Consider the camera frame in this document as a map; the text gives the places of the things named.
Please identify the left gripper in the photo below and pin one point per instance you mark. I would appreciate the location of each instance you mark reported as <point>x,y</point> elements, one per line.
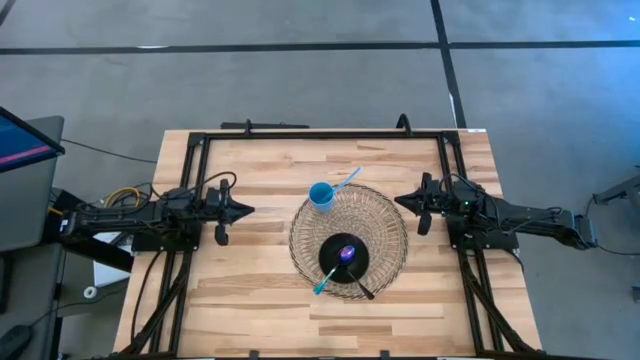
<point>217,207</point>

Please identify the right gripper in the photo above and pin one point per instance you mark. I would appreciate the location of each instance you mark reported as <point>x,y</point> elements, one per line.
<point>437,200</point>

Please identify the light blue plastic utensil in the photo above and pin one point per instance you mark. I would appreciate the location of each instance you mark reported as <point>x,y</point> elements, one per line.
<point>350,177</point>

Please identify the blue plastic cup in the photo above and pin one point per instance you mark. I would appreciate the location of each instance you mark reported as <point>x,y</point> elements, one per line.
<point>320,201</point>

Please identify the black bowl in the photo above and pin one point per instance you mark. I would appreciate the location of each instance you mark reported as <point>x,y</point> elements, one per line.
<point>332,250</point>

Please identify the black spoon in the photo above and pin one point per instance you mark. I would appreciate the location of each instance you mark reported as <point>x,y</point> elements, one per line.
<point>365,291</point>

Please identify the teal plastic utensil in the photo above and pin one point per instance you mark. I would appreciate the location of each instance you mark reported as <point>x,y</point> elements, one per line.
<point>324,281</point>

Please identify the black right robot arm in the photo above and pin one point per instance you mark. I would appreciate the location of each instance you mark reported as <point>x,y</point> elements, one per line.
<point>530,217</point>

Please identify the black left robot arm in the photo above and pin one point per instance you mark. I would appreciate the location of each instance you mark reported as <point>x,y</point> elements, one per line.
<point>125,215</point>

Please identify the short black table clamp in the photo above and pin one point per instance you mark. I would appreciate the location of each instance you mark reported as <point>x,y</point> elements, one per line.
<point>406,127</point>

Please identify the white paper sheet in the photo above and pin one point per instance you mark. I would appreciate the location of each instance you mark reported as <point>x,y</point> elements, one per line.
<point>107,272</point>

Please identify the white tape roll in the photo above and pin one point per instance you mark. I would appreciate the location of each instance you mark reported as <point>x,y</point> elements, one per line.
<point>86,290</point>

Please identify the grey stand leg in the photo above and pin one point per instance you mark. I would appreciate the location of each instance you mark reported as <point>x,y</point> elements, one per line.
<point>622,191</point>

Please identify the monitor with blue screen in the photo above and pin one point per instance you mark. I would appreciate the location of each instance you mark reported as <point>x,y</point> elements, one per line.
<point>20,142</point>

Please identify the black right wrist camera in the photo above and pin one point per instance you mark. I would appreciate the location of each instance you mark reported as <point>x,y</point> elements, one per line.
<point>424,224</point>

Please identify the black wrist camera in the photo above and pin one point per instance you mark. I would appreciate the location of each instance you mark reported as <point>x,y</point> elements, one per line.
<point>221,235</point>
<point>424,224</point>

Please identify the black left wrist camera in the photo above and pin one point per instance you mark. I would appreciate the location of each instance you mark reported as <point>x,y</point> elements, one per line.
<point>221,235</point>

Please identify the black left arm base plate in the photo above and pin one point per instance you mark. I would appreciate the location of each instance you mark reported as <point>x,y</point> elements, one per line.
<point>165,242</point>

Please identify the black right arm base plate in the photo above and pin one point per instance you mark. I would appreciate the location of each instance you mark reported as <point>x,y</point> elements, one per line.
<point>495,242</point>

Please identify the black aluminium table frame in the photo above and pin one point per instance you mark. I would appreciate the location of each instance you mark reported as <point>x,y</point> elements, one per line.
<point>325,135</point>

